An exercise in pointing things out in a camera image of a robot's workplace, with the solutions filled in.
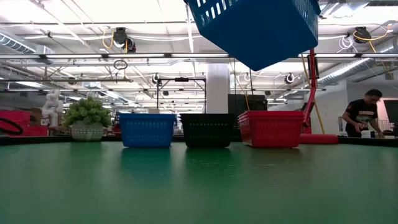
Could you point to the black slotted plastic basket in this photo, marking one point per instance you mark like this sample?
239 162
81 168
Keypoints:
207 130

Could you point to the blue slotted plastic basket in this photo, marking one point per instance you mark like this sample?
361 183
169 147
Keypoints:
146 130
258 31

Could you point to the white round column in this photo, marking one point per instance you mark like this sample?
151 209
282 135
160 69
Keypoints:
218 90

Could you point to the black cabinet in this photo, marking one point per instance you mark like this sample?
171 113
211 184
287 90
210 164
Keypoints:
242 104

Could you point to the small black ceiling reel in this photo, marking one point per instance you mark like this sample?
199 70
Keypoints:
289 78
156 78

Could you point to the long ceiling light strip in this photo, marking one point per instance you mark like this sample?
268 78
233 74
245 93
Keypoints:
124 56

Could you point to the green artificial plant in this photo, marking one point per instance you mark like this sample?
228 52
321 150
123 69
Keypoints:
87 110

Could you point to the white patterned plant pot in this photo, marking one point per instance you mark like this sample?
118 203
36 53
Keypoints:
87 132

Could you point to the red floor stand pole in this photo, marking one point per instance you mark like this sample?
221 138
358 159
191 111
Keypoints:
312 93

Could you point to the white knotted sculpture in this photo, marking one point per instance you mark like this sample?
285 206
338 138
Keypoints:
52 105

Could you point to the person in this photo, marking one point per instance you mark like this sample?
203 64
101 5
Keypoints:
360 115

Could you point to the brown cardboard box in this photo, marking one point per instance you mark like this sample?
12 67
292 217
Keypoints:
35 115

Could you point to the red box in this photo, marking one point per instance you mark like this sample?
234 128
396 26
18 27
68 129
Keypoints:
15 116

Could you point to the dark monitor screen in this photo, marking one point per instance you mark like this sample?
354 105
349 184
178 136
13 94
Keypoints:
391 112

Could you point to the black metal frame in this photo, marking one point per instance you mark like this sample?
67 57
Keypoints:
182 79

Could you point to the silver ventilation duct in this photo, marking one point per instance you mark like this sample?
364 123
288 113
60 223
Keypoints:
351 70

